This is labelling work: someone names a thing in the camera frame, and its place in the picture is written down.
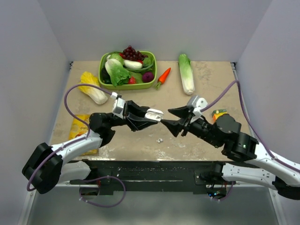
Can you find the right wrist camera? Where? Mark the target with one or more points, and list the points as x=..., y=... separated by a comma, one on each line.
x=195, y=105

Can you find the orange toy carrot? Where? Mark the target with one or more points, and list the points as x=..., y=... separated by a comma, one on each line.
x=161, y=80

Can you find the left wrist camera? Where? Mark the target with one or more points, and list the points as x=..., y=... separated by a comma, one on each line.
x=118, y=105

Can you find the green white napa cabbage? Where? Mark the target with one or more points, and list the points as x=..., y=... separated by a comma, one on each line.
x=186, y=74

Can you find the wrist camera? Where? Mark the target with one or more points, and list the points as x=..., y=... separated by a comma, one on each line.
x=118, y=105
x=195, y=105

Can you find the yellow Lays chip bag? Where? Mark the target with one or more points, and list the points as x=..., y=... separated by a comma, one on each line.
x=78, y=128

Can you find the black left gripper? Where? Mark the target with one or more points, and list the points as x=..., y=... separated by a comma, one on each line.
x=137, y=121

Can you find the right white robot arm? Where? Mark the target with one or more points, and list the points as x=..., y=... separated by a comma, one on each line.
x=263, y=167

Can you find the dark red toy grapes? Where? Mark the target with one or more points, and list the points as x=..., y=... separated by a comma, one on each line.
x=131, y=54

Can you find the orange sponge box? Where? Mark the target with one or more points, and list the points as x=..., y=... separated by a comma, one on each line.
x=217, y=113

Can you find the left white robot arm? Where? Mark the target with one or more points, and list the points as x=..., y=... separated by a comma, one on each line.
x=43, y=168

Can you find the green toy lettuce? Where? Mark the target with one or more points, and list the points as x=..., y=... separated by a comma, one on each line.
x=118, y=74

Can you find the red toy strawberry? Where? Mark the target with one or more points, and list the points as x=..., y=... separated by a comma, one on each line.
x=132, y=80

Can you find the green plastic basket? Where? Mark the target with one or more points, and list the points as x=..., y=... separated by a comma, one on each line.
x=137, y=86

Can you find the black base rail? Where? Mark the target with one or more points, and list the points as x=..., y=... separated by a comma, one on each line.
x=197, y=177

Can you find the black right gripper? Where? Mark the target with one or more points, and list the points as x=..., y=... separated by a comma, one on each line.
x=175, y=126

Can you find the white toy radish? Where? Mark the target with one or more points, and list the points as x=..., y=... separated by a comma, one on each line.
x=133, y=64

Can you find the yellow toy cabbage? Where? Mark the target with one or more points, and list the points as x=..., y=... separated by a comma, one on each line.
x=98, y=96

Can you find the white earbud charging case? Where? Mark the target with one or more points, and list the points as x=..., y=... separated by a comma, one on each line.
x=154, y=114

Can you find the purple toy onion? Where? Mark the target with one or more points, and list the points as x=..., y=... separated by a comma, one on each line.
x=148, y=77

